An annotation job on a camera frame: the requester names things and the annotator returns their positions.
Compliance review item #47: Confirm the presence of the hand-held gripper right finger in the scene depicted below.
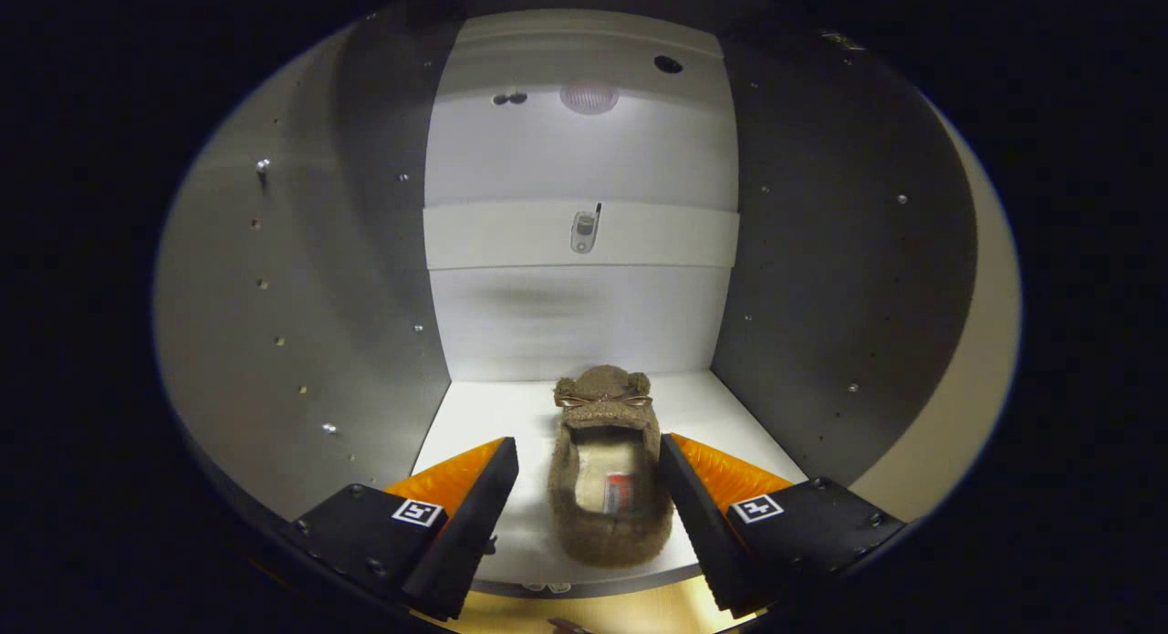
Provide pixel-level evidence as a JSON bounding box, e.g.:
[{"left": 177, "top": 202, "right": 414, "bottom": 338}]
[{"left": 658, "top": 432, "right": 907, "bottom": 615}]

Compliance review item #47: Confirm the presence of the round white cabinet light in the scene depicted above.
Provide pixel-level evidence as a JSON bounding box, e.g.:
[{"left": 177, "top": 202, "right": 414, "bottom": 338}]
[{"left": 559, "top": 79, "right": 621, "bottom": 117}]

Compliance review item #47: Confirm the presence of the grey shoe cabinet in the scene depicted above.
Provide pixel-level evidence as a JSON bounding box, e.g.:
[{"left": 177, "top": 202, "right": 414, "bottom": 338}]
[{"left": 153, "top": 5, "right": 983, "bottom": 608}]

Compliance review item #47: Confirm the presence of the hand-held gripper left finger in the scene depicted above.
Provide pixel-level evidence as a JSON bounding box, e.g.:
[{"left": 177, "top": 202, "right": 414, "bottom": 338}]
[{"left": 281, "top": 437, "right": 520, "bottom": 621}]

